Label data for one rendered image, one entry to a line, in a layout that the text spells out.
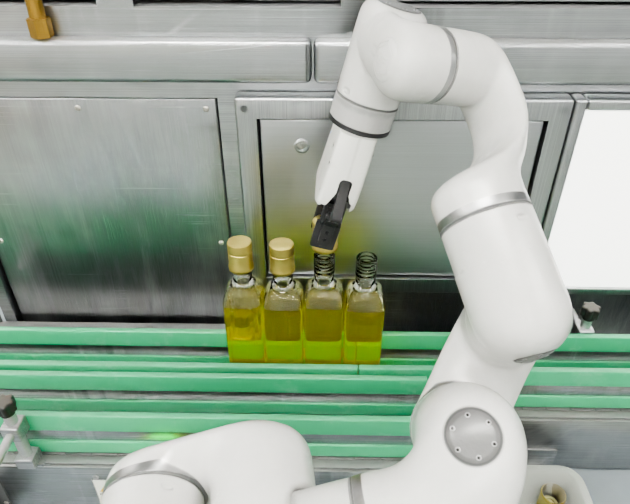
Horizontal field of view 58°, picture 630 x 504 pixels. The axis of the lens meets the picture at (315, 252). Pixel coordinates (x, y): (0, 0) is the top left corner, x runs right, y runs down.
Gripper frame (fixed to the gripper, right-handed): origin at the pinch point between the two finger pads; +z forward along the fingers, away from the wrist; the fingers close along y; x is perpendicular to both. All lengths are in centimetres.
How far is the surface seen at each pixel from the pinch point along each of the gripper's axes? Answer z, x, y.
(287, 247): 3.7, -4.2, 1.5
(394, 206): 1.2, 11.3, -12.6
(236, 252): 6.1, -10.6, 1.9
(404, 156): -7.2, 9.8, -12.5
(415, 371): 18.3, 19.1, 4.2
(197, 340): 28.4, -13.6, -2.7
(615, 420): 18, 52, 5
